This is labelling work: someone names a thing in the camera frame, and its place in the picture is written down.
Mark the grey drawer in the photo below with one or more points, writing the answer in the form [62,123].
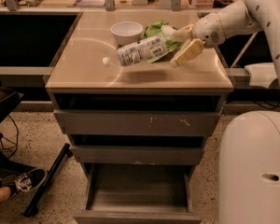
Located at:
[137,194]
[138,149]
[140,115]

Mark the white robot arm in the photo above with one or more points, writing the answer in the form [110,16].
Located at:
[243,17]

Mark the middle grey drawer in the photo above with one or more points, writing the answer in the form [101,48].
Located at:
[138,149]

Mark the person's bare leg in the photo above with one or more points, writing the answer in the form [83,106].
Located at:
[5,193]

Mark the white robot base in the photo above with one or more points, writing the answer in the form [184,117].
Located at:
[249,170]

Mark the black chair seat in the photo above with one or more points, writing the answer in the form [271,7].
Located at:
[9,99]

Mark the blue plastic water bottle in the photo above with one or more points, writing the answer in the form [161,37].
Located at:
[146,49]

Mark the black and white sneaker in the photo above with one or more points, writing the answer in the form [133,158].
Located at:
[24,183]

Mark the bottom grey drawer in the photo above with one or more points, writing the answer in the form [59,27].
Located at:
[137,194]

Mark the grey drawer cabinet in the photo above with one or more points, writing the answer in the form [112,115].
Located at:
[80,70]

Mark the top grey drawer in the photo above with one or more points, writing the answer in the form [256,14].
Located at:
[140,115]

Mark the white ceramic bowl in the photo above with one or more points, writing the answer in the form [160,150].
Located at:
[126,32]

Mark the green snack bag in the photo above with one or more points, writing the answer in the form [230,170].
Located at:
[163,36]

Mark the white robot shoulder plate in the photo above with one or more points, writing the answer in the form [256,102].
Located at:
[262,75]

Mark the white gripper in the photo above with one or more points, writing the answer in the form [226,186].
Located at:
[207,30]

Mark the black chair base leg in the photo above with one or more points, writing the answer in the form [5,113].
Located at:
[32,209]

